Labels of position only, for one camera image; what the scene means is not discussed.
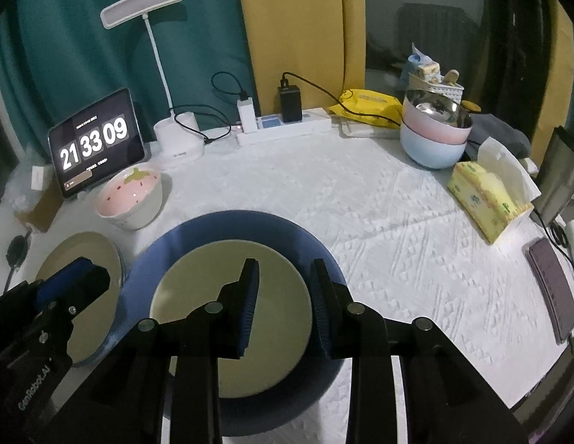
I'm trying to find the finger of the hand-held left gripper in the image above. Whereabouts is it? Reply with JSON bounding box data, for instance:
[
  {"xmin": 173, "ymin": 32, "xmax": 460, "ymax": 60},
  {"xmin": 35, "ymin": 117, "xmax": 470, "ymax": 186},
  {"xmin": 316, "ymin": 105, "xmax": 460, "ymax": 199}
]
[{"xmin": 34, "ymin": 256, "xmax": 112, "ymax": 324}]

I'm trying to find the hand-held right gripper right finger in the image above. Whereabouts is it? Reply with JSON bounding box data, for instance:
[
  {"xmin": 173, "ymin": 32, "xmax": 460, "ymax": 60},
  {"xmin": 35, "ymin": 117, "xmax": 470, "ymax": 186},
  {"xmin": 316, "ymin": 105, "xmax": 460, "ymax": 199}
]
[{"xmin": 312, "ymin": 258, "xmax": 530, "ymax": 444}]

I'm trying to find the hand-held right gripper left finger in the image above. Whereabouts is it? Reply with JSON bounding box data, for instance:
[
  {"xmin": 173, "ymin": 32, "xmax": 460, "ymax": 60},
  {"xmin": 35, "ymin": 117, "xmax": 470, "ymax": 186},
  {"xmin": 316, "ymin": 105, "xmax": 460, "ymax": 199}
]
[{"xmin": 41, "ymin": 258, "xmax": 261, "ymax": 444}]

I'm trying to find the cream bowl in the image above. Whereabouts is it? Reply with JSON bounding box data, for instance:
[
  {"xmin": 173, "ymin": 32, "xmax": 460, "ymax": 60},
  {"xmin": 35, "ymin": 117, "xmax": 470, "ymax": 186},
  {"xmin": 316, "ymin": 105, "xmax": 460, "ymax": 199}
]
[{"xmin": 149, "ymin": 240, "xmax": 314, "ymax": 401}]

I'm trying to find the cream plate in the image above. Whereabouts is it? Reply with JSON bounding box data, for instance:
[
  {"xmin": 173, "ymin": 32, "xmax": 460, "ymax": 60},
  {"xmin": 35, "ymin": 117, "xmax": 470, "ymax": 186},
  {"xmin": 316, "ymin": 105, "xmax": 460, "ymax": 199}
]
[{"xmin": 34, "ymin": 231, "xmax": 124, "ymax": 364}]

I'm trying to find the light blue plate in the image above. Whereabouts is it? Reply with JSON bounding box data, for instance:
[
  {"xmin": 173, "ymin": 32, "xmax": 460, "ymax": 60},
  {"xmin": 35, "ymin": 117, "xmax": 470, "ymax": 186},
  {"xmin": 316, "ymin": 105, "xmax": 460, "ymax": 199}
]
[{"xmin": 71, "ymin": 249, "xmax": 129, "ymax": 369}]

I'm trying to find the large blue bowl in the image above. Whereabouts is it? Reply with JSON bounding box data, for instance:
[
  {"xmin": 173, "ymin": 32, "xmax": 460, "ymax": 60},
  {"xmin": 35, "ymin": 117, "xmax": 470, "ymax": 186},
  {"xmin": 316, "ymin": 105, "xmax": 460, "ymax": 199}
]
[{"xmin": 121, "ymin": 210, "xmax": 350, "ymax": 424}]

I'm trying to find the black round device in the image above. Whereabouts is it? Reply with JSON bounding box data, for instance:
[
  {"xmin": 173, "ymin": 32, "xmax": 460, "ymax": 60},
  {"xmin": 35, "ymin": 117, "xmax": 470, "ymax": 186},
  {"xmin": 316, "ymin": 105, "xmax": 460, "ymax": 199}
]
[{"xmin": 6, "ymin": 236, "xmax": 31, "ymax": 270}]

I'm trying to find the brown box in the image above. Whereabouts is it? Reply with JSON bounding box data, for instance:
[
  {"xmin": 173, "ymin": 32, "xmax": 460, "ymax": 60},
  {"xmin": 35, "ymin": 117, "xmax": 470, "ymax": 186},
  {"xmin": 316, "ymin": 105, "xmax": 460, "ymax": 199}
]
[{"xmin": 14, "ymin": 185, "xmax": 66, "ymax": 233}]

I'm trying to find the strawberry print bowl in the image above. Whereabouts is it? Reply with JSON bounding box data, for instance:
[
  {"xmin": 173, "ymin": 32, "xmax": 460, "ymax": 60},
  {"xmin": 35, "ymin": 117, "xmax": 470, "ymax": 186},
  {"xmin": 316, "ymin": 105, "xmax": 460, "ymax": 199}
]
[{"xmin": 93, "ymin": 165, "xmax": 165, "ymax": 231}]

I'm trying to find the tablet with clock display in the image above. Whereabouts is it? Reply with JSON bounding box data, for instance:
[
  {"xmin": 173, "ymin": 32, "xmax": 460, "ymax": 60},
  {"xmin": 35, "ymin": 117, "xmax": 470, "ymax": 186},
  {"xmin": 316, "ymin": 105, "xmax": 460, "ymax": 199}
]
[{"xmin": 47, "ymin": 88, "xmax": 147, "ymax": 198}]

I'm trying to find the white desk lamp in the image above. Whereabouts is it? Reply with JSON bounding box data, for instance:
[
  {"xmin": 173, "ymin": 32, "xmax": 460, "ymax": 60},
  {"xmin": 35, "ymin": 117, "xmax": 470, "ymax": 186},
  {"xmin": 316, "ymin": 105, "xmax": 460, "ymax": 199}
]
[{"xmin": 100, "ymin": 0, "xmax": 205, "ymax": 170}]

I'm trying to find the white power strip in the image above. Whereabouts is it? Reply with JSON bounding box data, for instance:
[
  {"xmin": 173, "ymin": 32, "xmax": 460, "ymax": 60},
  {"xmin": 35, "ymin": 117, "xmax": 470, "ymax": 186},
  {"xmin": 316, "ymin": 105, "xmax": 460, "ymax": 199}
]
[{"xmin": 235, "ymin": 107, "xmax": 333, "ymax": 148}]

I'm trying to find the white plastic packet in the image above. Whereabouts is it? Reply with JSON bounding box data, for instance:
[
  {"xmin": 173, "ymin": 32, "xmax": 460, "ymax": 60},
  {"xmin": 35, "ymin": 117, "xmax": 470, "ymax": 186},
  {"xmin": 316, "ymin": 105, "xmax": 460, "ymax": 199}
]
[{"xmin": 339, "ymin": 118, "xmax": 403, "ymax": 141}]

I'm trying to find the light blue bowl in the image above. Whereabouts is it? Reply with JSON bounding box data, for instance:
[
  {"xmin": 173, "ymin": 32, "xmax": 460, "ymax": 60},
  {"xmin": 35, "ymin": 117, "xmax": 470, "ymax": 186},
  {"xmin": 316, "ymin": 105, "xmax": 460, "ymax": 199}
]
[{"xmin": 400, "ymin": 122, "xmax": 468, "ymax": 170}]

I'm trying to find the white charger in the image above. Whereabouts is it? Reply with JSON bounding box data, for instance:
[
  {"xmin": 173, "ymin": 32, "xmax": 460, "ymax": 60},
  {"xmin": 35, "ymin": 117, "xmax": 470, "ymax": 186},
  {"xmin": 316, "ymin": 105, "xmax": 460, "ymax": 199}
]
[{"xmin": 236, "ymin": 97, "xmax": 259, "ymax": 133}]

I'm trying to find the black charger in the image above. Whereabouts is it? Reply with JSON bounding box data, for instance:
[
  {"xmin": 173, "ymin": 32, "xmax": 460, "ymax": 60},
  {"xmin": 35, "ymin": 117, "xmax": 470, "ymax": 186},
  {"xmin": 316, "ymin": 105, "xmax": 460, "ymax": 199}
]
[{"xmin": 278, "ymin": 84, "xmax": 304, "ymax": 124}]

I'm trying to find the pink bowl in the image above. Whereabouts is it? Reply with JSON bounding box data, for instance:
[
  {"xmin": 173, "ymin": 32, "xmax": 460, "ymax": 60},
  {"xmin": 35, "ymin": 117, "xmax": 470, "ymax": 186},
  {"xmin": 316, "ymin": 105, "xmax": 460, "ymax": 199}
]
[{"xmin": 402, "ymin": 89, "xmax": 474, "ymax": 145}]

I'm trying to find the yellow wipes packet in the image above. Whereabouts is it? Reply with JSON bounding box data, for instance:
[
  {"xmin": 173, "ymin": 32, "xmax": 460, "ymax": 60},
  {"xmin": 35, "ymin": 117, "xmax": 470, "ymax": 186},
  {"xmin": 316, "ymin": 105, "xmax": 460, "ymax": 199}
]
[{"xmin": 328, "ymin": 89, "xmax": 404, "ymax": 128}]

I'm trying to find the green curtain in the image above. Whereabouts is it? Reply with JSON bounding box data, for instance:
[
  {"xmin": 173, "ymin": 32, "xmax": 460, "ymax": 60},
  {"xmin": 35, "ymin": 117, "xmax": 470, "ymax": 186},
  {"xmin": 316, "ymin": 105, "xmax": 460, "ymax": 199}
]
[{"xmin": 0, "ymin": 0, "xmax": 251, "ymax": 190}]

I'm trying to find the steel bowl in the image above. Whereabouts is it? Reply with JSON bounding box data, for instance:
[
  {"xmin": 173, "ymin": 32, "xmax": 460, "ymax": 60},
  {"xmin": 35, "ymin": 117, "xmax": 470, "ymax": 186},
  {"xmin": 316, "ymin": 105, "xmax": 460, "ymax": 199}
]
[{"xmin": 405, "ymin": 89, "xmax": 473, "ymax": 127}]

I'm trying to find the dark smartphone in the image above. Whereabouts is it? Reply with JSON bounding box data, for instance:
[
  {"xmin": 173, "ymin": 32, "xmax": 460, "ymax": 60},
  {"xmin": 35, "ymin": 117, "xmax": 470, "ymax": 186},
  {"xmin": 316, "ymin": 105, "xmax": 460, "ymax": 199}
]
[{"xmin": 527, "ymin": 237, "xmax": 574, "ymax": 346}]

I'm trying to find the white basket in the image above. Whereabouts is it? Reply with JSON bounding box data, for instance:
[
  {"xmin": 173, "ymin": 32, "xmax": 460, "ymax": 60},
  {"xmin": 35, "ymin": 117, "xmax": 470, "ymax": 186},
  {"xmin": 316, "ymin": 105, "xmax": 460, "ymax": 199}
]
[{"xmin": 407, "ymin": 71, "xmax": 464, "ymax": 103}]

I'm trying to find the grey cloth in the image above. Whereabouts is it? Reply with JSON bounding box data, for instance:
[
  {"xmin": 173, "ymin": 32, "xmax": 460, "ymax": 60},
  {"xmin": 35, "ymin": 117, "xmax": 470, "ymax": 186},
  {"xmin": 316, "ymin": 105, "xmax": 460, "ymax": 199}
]
[{"xmin": 467, "ymin": 113, "xmax": 532, "ymax": 161}]

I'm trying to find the small yellow tissue pack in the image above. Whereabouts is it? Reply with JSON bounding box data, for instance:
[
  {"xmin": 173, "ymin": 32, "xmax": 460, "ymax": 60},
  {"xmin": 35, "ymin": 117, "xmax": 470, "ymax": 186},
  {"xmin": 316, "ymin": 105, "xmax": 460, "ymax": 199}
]
[{"xmin": 416, "ymin": 62, "xmax": 443, "ymax": 85}]

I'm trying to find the blue packet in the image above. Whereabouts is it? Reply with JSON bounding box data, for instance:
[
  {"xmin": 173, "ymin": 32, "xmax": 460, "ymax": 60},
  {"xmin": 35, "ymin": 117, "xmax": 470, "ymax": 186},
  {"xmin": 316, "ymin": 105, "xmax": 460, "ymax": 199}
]
[{"xmin": 407, "ymin": 43, "xmax": 436, "ymax": 79}]

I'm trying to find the steel tumbler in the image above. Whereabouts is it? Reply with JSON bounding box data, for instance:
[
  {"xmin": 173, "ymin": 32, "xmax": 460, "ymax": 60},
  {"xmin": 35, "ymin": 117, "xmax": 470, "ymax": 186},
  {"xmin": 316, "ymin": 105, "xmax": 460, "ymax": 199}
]
[{"xmin": 531, "ymin": 125, "xmax": 574, "ymax": 224}]

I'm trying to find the yellow curtain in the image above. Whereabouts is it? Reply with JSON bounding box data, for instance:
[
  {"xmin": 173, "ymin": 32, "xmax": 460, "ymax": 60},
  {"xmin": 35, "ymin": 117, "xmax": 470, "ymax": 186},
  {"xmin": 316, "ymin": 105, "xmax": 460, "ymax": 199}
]
[{"xmin": 234, "ymin": 0, "xmax": 367, "ymax": 112}]

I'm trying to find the dark ribbed radiator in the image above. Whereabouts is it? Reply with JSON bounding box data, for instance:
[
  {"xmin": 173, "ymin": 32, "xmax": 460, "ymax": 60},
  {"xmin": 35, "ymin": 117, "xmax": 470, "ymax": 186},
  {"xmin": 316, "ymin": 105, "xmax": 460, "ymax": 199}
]
[{"xmin": 397, "ymin": 4, "xmax": 469, "ymax": 71}]

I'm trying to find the black lamp cable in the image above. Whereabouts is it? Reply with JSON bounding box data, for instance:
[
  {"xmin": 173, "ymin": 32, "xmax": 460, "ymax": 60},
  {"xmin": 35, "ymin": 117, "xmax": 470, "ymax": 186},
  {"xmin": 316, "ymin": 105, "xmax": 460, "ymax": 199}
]
[{"xmin": 169, "ymin": 106, "xmax": 239, "ymax": 145}]

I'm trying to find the black charger cable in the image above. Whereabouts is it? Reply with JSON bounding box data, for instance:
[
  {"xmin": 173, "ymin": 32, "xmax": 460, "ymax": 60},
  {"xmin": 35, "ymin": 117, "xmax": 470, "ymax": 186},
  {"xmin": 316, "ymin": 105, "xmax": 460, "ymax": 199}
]
[
  {"xmin": 211, "ymin": 71, "xmax": 249, "ymax": 101},
  {"xmin": 281, "ymin": 71, "xmax": 403, "ymax": 128}
]

